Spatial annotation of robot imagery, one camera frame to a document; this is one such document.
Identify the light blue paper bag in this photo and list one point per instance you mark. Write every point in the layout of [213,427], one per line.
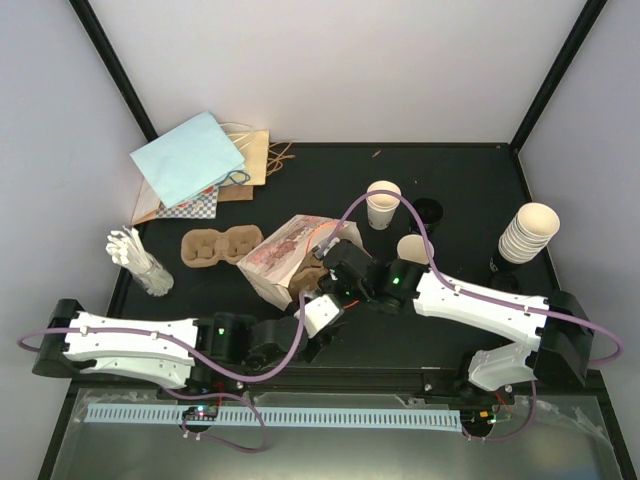
[188,159]

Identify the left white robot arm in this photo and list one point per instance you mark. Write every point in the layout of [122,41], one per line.
[180,353]

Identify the white paper coffee cup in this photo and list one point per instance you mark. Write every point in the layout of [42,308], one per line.
[412,248]

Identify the cream bear paper bag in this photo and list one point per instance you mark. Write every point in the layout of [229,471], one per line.
[281,265]

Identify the black paper coffee cup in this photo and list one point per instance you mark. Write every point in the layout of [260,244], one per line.
[429,210]

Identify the checkered paper bag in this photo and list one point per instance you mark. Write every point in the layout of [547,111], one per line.
[203,206]

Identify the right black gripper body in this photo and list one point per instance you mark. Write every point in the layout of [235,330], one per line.
[356,291]

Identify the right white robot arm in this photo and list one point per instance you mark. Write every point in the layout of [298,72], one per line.
[542,347]

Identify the white plastic cutlery bunch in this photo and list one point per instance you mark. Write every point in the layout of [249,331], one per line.
[126,250]

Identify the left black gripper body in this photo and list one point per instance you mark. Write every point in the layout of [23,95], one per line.
[318,346]

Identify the brown kraft paper bag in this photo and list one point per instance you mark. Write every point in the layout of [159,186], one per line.
[239,186]

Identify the black cup lid stack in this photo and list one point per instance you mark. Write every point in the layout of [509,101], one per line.
[505,282]

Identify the stack of white cups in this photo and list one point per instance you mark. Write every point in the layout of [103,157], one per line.
[528,233]

